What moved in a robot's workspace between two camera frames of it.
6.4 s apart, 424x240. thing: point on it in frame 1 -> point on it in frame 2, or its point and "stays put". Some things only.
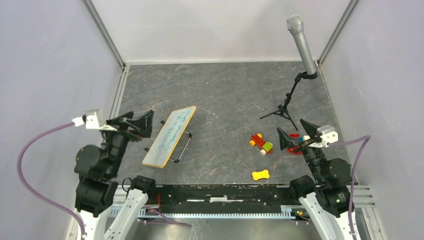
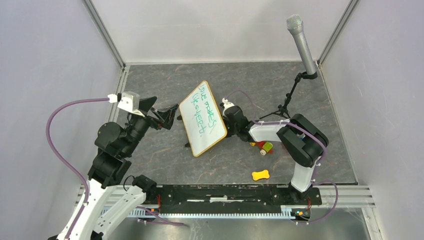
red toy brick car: (265, 147) stays put
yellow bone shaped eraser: (257, 175) stays put
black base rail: (229, 198) stays put
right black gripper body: (305, 145) -> (230, 129)
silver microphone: (295, 23) stays put
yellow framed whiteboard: (166, 144) -> (203, 123)
